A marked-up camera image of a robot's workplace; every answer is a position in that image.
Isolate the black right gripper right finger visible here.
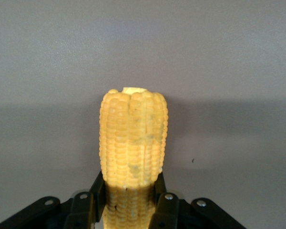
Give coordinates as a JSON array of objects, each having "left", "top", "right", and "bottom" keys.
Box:
[{"left": 149, "top": 171, "right": 246, "bottom": 229}]

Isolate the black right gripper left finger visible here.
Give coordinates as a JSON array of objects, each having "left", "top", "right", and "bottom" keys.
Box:
[{"left": 0, "top": 170, "right": 108, "bottom": 229}]

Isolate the yellow corn cob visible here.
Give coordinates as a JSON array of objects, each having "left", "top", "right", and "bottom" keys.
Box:
[{"left": 99, "top": 86, "right": 169, "bottom": 229}]

